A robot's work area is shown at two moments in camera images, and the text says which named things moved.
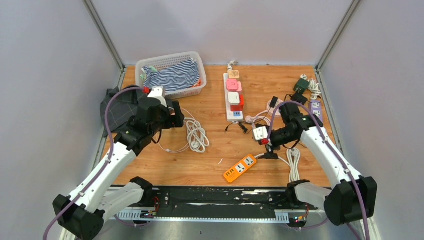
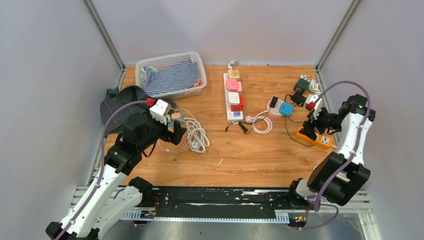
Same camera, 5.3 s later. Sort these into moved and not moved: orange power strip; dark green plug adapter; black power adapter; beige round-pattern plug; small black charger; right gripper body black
Moved: orange power strip; right gripper body black
Not moved: black power adapter; small black charger; beige round-pattern plug; dark green plug adapter
